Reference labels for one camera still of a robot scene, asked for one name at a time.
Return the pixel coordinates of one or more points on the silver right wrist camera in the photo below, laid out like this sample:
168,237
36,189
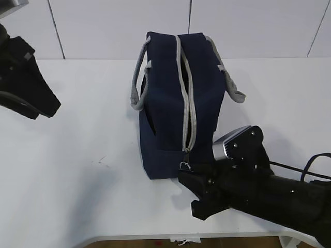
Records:
244,147

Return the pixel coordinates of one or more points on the navy blue lunch bag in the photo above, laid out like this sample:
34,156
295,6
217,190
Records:
178,88

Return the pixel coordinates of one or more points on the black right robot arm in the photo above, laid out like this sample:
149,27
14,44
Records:
301,206

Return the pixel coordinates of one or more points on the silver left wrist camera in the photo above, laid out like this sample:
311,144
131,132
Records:
7,7

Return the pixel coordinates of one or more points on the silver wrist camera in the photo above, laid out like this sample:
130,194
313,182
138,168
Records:
7,7
244,147

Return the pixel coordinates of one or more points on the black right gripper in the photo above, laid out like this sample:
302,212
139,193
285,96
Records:
225,186

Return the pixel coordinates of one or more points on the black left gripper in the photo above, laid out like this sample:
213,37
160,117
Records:
22,84

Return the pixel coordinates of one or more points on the white paper under table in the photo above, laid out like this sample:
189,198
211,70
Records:
180,241

